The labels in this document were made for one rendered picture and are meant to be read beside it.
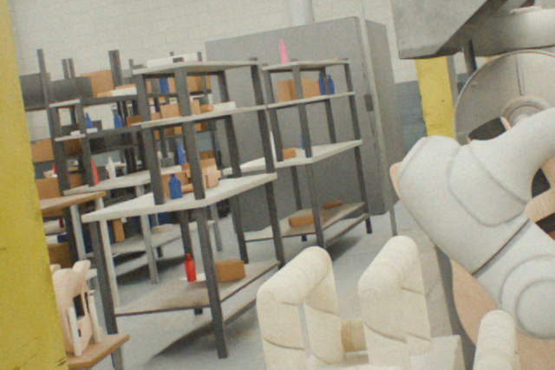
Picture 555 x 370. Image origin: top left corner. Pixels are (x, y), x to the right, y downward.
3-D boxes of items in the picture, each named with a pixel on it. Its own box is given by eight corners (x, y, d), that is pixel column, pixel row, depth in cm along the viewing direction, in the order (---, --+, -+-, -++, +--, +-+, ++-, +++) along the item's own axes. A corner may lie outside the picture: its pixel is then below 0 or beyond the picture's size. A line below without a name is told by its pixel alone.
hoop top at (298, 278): (304, 278, 107) (298, 246, 107) (336, 275, 106) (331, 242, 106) (255, 326, 87) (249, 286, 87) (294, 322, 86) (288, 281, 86)
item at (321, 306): (316, 358, 107) (300, 262, 107) (348, 354, 106) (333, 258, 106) (310, 366, 104) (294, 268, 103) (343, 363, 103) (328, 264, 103)
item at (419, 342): (400, 349, 105) (385, 252, 105) (434, 345, 105) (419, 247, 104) (396, 358, 102) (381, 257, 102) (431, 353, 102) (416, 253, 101)
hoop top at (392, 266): (388, 268, 105) (383, 235, 105) (421, 264, 104) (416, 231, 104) (358, 314, 85) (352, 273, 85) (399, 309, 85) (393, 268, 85)
